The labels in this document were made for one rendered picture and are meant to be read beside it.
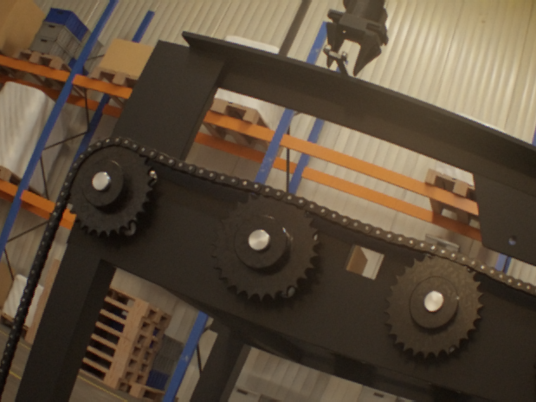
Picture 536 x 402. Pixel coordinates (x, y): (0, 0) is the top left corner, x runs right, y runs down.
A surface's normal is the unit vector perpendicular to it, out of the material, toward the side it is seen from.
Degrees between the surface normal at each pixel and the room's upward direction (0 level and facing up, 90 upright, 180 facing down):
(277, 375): 90
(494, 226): 90
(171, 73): 90
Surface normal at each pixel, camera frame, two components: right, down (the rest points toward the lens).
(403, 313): -0.25, -0.28
